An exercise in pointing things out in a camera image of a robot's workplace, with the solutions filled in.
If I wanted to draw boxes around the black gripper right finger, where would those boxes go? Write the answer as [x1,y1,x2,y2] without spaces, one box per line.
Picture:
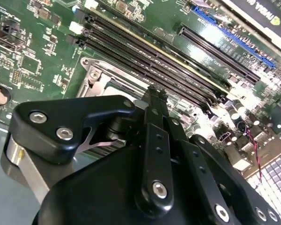
[160,90,281,225]

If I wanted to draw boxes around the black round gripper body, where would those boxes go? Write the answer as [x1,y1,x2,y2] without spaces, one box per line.
[32,149,210,225]

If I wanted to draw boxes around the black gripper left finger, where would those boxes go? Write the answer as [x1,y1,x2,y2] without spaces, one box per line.
[0,85,175,213]

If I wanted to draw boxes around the metal socket cover frame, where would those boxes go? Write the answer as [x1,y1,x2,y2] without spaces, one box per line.
[85,67,150,99]

